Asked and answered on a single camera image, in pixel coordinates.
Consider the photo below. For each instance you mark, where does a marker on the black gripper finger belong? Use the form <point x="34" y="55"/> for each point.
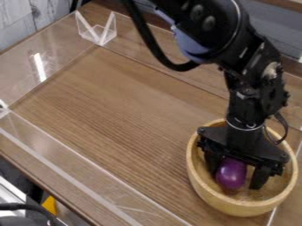
<point x="212" y="162"/>
<point x="260" y="175"/>

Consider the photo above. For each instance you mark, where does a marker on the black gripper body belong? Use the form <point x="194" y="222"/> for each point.
<point x="248" y="145"/>

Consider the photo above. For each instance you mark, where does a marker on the purple toy eggplant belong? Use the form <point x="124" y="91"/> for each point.
<point x="231" y="174"/>

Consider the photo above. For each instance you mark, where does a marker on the light wooden bowl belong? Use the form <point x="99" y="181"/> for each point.
<point x="242" y="202"/>

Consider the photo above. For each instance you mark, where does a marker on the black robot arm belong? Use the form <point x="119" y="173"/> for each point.
<point x="215" y="35"/>

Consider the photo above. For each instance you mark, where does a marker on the clear acrylic wall panel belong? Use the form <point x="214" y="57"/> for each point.
<point x="87" y="188"/>

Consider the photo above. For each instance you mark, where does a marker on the clear acrylic corner bracket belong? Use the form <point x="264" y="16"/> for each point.
<point x="100" y="35"/>

